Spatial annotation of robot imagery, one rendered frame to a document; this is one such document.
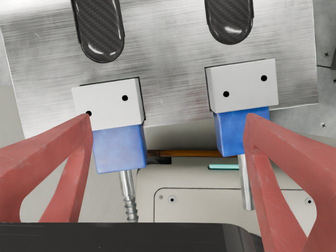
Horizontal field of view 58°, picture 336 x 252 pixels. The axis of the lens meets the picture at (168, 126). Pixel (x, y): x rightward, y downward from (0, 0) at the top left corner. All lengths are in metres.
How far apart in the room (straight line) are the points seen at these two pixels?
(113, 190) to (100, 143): 0.96
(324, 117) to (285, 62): 0.10
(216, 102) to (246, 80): 0.03
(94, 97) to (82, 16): 0.07
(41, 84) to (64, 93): 0.02
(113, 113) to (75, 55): 0.06
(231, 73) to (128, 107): 0.08
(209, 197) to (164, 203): 0.13
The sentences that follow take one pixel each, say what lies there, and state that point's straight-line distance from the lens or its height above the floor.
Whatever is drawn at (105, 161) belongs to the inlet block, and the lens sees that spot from 0.26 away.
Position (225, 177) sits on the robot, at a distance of 0.91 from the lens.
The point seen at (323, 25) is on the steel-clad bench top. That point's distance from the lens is 0.36.
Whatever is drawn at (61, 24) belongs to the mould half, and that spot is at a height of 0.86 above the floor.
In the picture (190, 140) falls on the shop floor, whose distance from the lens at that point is 1.15.
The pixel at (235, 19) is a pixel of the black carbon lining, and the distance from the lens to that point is 0.28.
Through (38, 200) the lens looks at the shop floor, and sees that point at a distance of 1.32.
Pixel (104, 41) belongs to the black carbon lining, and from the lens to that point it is 0.27.
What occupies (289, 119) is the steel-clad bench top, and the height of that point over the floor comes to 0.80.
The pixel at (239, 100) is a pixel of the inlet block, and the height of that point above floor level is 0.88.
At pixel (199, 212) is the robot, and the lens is 0.93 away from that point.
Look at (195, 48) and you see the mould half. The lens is 0.26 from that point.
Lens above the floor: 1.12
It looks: 81 degrees down
